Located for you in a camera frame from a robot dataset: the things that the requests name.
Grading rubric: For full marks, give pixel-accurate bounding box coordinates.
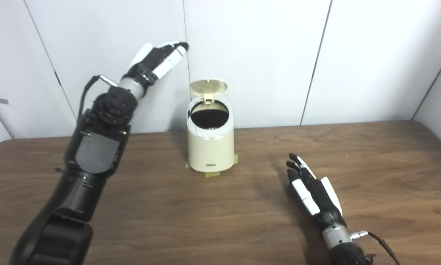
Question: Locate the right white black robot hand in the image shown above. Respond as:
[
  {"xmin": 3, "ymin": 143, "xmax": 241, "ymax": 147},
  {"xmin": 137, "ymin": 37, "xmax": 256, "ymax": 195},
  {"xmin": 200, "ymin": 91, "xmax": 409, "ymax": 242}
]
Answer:
[{"xmin": 286, "ymin": 153, "xmax": 348, "ymax": 231}]

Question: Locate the round cream bin lid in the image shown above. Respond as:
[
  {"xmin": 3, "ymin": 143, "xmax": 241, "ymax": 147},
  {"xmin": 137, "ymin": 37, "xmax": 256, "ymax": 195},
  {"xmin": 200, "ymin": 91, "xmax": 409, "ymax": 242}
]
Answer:
[{"xmin": 189, "ymin": 78, "xmax": 228, "ymax": 100}]

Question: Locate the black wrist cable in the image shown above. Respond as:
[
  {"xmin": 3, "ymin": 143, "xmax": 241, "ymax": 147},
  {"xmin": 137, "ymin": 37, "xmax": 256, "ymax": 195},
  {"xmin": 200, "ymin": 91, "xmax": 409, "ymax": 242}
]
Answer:
[
  {"xmin": 349, "ymin": 230, "xmax": 403, "ymax": 265},
  {"xmin": 77, "ymin": 75, "xmax": 118, "ymax": 122}
]

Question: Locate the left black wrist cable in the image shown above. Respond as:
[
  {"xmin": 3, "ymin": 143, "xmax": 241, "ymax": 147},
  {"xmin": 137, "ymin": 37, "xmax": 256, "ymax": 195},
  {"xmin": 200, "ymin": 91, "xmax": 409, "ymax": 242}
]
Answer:
[{"xmin": 77, "ymin": 75, "xmax": 118, "ymax": 122}]

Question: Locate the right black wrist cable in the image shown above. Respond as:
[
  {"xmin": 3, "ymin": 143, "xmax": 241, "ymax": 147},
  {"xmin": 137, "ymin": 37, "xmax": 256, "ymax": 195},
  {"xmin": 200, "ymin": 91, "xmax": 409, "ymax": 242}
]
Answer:
[{"xmin": 349, "ymin": 230, "xmax": 403, "ymax": 265}]

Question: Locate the cream-colored bin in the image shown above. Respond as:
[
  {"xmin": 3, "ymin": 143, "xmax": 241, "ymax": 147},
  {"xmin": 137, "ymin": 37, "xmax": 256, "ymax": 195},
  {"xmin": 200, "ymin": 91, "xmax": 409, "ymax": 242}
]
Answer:
[{"xmin": 186, "ymin": 96, "xmax": 235, "ymax": 173}]

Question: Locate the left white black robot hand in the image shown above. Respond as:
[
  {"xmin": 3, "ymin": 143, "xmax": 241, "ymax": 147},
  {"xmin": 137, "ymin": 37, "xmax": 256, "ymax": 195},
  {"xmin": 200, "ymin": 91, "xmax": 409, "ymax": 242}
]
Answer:
[{"xmin": 122, "ymin": 42, "xmax": 189, "ymax": 87}]

